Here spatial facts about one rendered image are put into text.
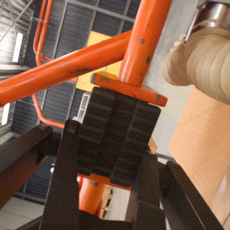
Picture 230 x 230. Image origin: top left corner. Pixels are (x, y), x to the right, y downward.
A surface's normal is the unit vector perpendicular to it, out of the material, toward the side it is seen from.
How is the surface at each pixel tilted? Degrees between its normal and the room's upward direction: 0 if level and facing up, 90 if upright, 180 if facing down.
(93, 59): 98
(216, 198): 2
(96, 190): 103
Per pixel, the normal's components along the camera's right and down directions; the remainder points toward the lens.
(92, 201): 0.21, 0.31
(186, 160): -0.95, -0.31
